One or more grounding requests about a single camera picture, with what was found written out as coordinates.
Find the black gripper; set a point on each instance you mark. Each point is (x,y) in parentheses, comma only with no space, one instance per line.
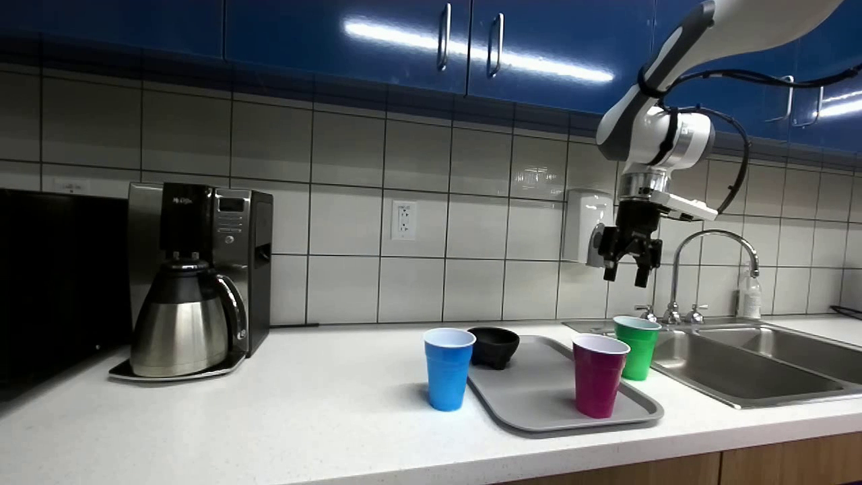
(635,234)

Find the green plastic cup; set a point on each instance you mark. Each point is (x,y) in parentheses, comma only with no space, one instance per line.
(640,353)

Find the magenta plastic cup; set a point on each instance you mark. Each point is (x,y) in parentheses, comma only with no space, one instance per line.
(598,382)

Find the blue plastic cup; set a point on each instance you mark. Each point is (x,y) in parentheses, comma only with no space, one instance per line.
(447,372)

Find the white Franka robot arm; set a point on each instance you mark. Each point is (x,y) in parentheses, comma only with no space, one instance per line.
(655,137)

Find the grey plastic tray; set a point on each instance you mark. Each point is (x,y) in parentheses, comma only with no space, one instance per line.
(530,394)

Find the chrome gooseneck faucet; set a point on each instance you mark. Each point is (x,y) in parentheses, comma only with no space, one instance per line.
(710,234)

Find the clear plastic soap bottle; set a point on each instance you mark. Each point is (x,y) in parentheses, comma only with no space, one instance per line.
(749,300)

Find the black bowl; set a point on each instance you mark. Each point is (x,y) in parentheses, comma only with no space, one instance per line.
(497,348)

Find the stainless steel double sink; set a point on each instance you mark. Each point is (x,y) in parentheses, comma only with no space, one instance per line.
(745,379)

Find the wooden lower cabinet front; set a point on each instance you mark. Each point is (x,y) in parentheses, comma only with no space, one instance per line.
(790,460)
(628,473)

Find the blue glossy cabinet door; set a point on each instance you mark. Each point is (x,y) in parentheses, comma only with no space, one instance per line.
(764,111)
(286,45)
(843,131)
(555,37)
(109,23)

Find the black silver coffee maker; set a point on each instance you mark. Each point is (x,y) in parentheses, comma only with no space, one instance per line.
(237,244)

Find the stainless steel coffee carafe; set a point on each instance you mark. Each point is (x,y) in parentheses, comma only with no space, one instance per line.
(179,328)

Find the black microwave oven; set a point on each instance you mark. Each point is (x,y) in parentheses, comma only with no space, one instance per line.
(58,287)

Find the white wall soap dispenser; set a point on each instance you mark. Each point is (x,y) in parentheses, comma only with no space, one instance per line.
(581,219)

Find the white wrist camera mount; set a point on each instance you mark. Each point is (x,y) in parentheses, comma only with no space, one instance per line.
(683,207)

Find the white wall power outlet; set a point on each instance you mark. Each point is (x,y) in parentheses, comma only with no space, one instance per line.
(404,219)

